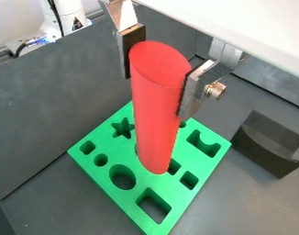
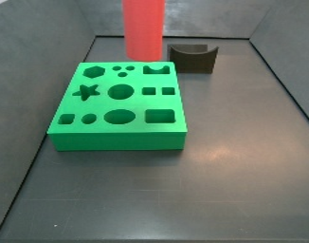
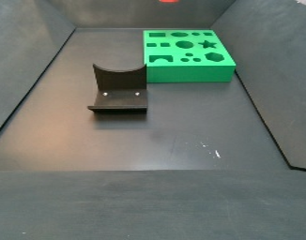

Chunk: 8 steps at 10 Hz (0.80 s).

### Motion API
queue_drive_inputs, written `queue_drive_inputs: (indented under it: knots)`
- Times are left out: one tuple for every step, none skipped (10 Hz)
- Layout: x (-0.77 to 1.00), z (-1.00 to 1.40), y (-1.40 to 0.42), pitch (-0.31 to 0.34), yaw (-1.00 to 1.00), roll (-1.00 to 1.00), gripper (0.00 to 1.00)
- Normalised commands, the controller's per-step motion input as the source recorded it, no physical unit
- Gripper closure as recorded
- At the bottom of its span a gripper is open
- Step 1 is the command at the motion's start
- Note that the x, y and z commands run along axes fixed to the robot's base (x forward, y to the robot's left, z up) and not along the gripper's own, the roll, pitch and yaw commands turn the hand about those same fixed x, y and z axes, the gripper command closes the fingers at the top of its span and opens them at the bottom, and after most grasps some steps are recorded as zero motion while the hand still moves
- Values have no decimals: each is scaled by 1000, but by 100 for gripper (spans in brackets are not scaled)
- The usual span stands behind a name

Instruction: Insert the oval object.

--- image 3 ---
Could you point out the red object at top edge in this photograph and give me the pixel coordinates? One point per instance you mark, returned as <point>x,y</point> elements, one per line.
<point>169,1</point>

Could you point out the green shape sorter block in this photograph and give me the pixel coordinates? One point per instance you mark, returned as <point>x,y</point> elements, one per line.
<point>186,56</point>

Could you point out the black curved holder bracket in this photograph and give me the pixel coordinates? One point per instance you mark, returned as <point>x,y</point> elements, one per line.
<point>122,90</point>

